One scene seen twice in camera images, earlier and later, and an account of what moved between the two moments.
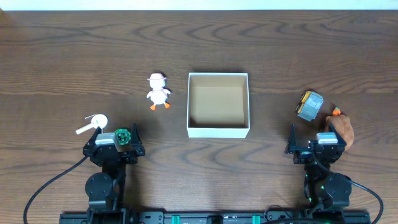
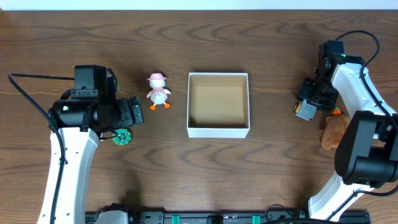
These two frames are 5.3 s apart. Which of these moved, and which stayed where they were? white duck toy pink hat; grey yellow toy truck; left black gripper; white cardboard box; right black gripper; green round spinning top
Moved: right black gripper; left black gripper
Stayed: green round spinning top; white cardboard box; white duck toy pink hat; grey yellow toy truck
